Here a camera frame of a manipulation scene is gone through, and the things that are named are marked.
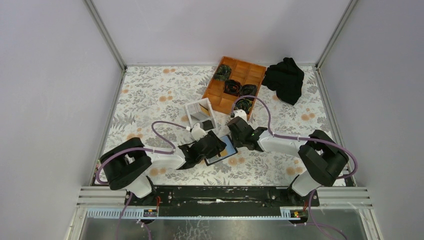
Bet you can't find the white plastic card box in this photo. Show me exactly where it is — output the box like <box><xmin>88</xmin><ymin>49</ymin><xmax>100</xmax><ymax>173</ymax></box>
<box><xmin>184</xmin><ymin>98</ymin><xmax>217</xmax><ymax>131</ymax></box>

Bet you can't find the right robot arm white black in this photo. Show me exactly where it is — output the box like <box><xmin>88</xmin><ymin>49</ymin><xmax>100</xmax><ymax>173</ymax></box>
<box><xmin>227</xmin><ymin>116</ymin><xmax>349</xmax><ymax>206</ymax></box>

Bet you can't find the black card in box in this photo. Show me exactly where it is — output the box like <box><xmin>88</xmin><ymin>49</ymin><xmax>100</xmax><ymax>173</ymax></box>
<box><xmin>201</xmin><ymin>120</ymin><xmax>215</xmax><ymax>131</ymax></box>

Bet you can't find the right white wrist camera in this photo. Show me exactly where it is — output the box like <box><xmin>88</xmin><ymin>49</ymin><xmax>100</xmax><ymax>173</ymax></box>
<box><xmin>230</xmin><ymin>109</ymin><xmax>248</xmax><ymax>122</ymax></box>

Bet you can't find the black crumpled cloth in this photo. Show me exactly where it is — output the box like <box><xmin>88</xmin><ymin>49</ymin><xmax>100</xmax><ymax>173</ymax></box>
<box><xmin>262</xmin><ymin>57</ymin><xmax>305</xmax><ymax>106</ymax></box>

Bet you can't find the dark rolled item right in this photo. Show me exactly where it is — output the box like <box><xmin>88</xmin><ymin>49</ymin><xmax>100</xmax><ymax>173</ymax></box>
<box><xmin>239</xmin><ymin>84</ymin><xmax>258</xmax><ymax>96</ymax></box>

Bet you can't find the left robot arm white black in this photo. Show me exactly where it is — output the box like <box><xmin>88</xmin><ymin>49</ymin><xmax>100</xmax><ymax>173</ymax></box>
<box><xmin>96</xmin><ymin>131</ymin><xmax>227</xmax><ymax>206</ymax></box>

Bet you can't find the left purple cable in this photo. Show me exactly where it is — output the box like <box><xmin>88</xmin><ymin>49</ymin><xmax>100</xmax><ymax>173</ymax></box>
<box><xmin>94</xmin><ymin>120</ymin><xmax>192</xmax><ymax>240</ymax></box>

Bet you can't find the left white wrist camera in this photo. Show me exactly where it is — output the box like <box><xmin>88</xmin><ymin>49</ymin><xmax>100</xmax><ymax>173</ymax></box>
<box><xmin>190</xmin><ymin>123</ymin><xmax>207</xmax><ymax>141</ymax></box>

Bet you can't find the purple cable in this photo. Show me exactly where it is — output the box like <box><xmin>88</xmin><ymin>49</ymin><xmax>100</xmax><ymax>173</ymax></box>
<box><xmin>230</xmin><ymin>95</ymin><xmax>359</xmax><ymax>240</ymax></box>
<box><xmin>94</xmin><ymin>120</ymin><xmax>192</xmax><ymax>240</ymax></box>

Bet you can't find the black leather card holder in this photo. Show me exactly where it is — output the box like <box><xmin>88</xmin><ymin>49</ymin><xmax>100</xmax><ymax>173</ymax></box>
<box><xmin>205</xmin><ymin>134</ymin><xmax>238</xmax><ymax>166</ymax></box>

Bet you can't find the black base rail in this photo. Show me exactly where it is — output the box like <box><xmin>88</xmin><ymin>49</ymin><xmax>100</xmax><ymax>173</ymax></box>
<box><xmin>124</xmin><ymin>185</ymin><xmax>320</xmax><ymax>215</ymax></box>

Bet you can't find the dark rolled item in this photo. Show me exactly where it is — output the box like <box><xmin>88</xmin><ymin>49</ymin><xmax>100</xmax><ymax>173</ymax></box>
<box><xmin>212</xmin><ymin>64</ymin><xmax>232</xmax><ymax>82</ymax></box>
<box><xmin>233</xmin><ymin>98</ymin><xmax>253</xmax><ymax>115</ymax></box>
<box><xmin>224</xmin><ymin>79</ymin><xmax>242</xmax><ymax>97</ymax></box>
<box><xmin>239</xmin><ymin>84</ymin><xmax>258</xmax><ymax>96</ymax></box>

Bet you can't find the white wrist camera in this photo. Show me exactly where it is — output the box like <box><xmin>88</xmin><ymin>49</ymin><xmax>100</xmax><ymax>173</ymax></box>
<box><xmin>230</xmin><ymin>109</ymin><xmax>248</xmax><ymax>122</ymax></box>
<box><xmin>190</xmin><ymin>123</ymin><xmax>207</xmax><ymax>141</ymax></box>

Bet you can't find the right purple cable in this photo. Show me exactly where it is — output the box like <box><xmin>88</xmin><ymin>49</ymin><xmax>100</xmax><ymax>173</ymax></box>
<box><xmin>230</xmin><ymin>95</ymin><xmax>359</xmax><ymax>240</ymax></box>

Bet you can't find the dark rolled item middle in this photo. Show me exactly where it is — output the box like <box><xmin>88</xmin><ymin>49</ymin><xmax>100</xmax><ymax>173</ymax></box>
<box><xmin>224</xmin><ymin>79</ymin><xmax>242</xmax><ymax>97</ymax></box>

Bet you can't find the slotted cable duct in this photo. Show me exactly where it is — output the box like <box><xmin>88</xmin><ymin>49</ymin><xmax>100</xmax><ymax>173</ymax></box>
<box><xmin>86</xmin><ymin>207</ymin><xmax>301</xmax><ymax>221</ymax></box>

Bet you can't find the dark rolled item top left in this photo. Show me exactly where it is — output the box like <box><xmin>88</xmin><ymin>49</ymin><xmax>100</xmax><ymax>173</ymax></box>
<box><xmin>212</xmin><ymin>64</ymin><xmax>232</xmax><ymax>82</ymax></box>

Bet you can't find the dark rolled item bottom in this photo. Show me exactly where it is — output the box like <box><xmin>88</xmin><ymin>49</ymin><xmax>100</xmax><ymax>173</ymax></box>
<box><xmin>233</xmin><ymin>98</ymin><xmax>253</xmax><ymax>115</ymax></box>

